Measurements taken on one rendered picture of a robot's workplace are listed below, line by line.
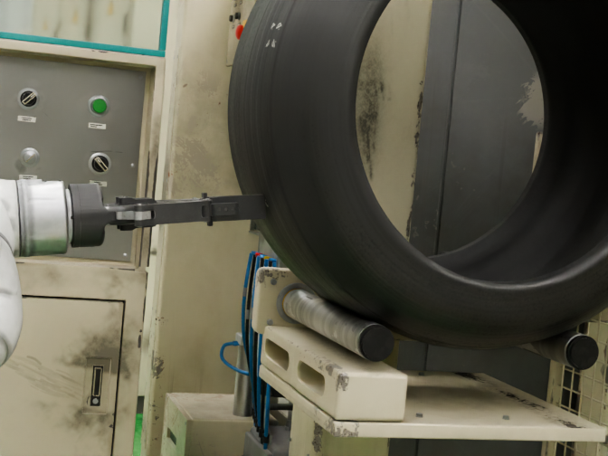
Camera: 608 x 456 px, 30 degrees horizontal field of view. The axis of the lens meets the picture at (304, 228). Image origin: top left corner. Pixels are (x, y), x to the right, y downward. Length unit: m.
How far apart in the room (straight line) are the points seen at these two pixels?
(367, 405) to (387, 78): 0.58
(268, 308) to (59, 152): 0.54
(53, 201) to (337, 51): 0.36
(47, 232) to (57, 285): 0.67
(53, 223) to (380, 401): 0.44
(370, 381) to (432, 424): 0.10
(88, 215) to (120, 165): 0.71
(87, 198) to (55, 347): 0.70
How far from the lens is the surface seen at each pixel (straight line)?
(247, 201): 1.39
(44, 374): 2.00
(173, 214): 1.33
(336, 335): 1.44
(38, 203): 1.32
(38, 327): 1.99
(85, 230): 1.33
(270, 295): 1.67
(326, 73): 1.30
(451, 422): 1.43
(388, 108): 1.74
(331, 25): 1.30
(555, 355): 1.51
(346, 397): 1.36
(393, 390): 1.38
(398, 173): 1.75
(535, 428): 1.47
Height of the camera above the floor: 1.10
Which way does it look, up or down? 3 degrees down
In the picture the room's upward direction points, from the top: 5 degrees clockwise
